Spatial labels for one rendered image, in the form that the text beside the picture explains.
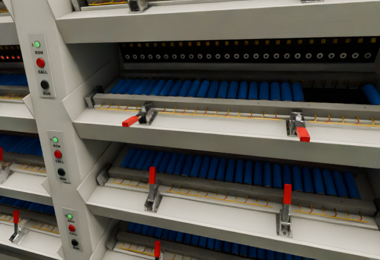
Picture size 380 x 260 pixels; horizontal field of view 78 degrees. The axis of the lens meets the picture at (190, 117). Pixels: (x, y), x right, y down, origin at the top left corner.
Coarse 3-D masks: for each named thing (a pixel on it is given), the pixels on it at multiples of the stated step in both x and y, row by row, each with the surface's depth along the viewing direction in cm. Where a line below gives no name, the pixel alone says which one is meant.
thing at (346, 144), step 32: (128, 64) 59; (160, 64) 57; (192, 64) 55; (224, 64) 53; (256, 64) 51; (288, 64) 49; (320, 64) 48; (352, 64) 46; (96, 128) 48; (128, 128) 45; (160, 128) 43; (192, 128) 42; (224, 128) 41; (256, 128) 40; (320, 128) 38; (352, 128) 38; (320, 160) 38; (352, 160) 37
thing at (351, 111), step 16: (96, 96) 51; (112, 96) 50; (128, 96) 49; (144, 96) 48; (160, 96) 48; (160, 112) 46; (240, 112) 43; (256, 112) 42; (272, 112) 42; (288, 112) 41; (304, 112) 40; (320, 112) 39; (336, 112) 39; (352, 112) 38; (368, 112) 37
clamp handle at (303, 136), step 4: (296, 116) 37; (300, 116) 37; (296, 120) 37; (300, 120) 37; (296, 124) 36; (300, 124) 36; (296, 128) 35; (300, 128) 34; (304, 128) 34; (296, 132) 34; (300, 132) 32; (304, 132) 32; (300, 136) 31; (304, 136) 31; (308, 136) 31; (300, 140) 31; (304, 140) 31; (308, 140) 31
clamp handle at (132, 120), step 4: (144, 108) 44; (140, 112) 44; (144, 112) 44; (132, 116) 41; (136, 116) 41; (140, 116) 42; (124, 120) 39; (128, 120) 39; (132, 120) 39; (136, 120) 41; (124, 124) 38; (128, 124) 38
